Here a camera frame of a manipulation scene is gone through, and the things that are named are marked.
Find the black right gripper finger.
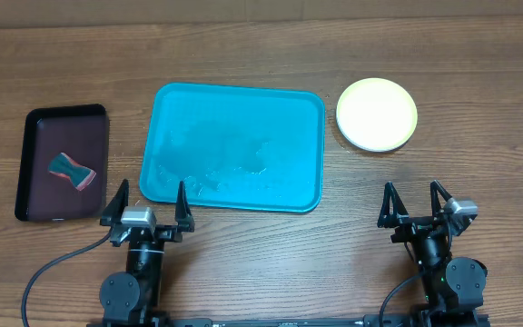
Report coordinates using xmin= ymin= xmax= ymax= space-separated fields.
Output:
xmin=429 ymin=180 xmax=452 ymax=217
xmin=377 ymin=182 xmax=410 ymax=228

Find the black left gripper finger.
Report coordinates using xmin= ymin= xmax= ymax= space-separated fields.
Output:
xmin=100 ymin=179 xmax=129 ymax=227
xmin=174 ymin=181 xmax=194 ymax=233

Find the green and orange sponge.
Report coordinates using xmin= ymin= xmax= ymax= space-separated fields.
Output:
xmin=48 ymin=153 xmax=96 ymax=191

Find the yellow plate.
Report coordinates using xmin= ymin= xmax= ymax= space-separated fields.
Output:
xmin=335 ymin=78 xmax=418 ymax=153

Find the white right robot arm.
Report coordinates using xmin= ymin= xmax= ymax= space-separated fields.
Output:
xmin=371 ymin=180 xmax=490 ymax=327

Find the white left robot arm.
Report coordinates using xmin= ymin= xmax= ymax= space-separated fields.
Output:
xmin=99 ymin=180 xmax=194 ymax=326

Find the black water tray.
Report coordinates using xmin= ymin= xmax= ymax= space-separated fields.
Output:
xmin=15 ymin=104 xmax=110 ymax=222

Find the teal plastic tray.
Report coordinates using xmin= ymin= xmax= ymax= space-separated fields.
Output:
xmin=139 ymin=83 xmax=326 ymax=213

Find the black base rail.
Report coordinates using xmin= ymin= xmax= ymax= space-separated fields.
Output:
xmin=86 ymin=311 xmax=490 ymax=327

